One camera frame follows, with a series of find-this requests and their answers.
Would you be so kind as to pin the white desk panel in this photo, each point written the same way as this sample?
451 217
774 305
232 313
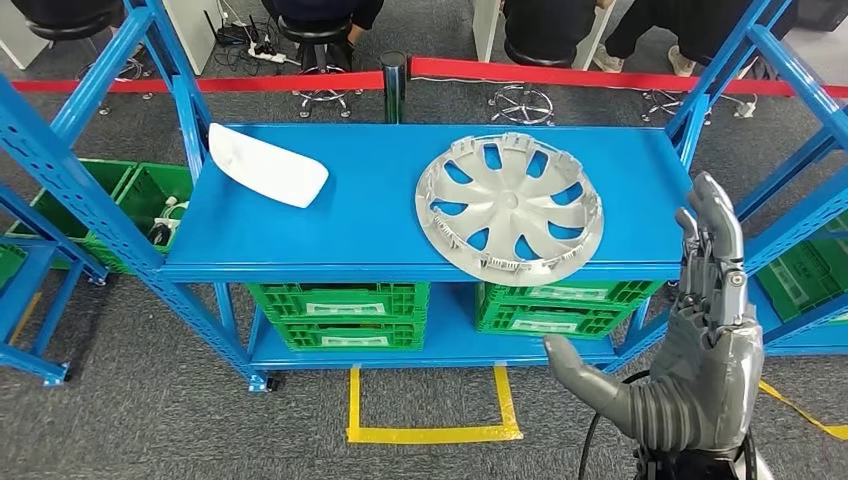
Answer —
485 26
192 33
593 40

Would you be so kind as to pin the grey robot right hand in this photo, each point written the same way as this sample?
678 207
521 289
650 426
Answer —
709 384

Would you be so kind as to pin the white power strip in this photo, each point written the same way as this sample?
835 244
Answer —
268 55

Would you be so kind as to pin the grey plastic wheel hubcap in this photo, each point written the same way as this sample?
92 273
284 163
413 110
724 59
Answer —
510 202

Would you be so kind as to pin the red barrier belt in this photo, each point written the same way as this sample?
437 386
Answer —
563 74
232 84

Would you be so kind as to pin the yellow floor tape strip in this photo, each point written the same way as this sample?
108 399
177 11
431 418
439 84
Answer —
25 318

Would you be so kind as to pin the black round device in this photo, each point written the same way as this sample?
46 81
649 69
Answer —
162 235

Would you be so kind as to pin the black barrier post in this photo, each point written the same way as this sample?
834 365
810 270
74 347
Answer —
393 89

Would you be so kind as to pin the white plastic mirror cover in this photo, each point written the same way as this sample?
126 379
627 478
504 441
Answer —
268 166

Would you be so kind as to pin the blue metal shelf rack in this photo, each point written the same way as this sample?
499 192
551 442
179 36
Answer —
802 341
30 364
397 212

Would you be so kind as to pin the black stool chrome base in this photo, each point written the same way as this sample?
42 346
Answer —
316 32
69 28
676 106
536 56

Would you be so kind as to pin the white power adapter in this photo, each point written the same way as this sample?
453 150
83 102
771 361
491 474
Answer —
175 212

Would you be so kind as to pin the black router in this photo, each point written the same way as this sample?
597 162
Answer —
232 33

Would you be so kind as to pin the yellow floor tape outline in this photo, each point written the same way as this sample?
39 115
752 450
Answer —
808 417

